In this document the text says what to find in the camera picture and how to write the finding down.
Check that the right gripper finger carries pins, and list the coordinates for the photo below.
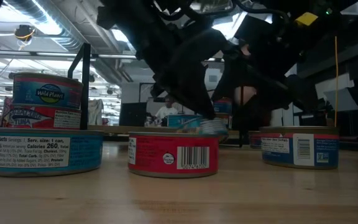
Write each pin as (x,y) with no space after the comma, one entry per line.
(235,79)

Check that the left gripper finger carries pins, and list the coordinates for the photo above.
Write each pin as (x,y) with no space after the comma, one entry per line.
(191,96)

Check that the blue red tuna can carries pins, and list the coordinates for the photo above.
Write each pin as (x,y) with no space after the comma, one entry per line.
(48,93)
(255,140)
(224,119)
(222,107)
(328,152)

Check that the person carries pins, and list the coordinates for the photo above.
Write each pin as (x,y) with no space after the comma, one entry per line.
(166,112)

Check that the yellow tag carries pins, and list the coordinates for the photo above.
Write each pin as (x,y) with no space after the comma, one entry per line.
(305,19)

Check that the black panel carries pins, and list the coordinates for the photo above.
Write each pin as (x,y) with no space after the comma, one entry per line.
(132,115)

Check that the white panel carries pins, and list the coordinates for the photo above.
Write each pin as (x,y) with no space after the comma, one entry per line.
(287,118)

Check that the grey angled panel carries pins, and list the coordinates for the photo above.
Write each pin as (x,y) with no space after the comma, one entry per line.
(340,99)

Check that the long light bar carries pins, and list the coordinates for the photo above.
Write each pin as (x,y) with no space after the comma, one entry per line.
(42,55)

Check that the black ceiling device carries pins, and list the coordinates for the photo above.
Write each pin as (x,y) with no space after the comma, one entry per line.
(24,32)

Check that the black background frame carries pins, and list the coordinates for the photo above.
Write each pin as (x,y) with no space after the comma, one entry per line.
(140,93)

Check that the wooden shelf black frame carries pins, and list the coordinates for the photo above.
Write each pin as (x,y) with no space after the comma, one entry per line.
(85,93)

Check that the silver ventilation duct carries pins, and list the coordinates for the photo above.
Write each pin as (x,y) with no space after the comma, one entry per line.
(42,18)

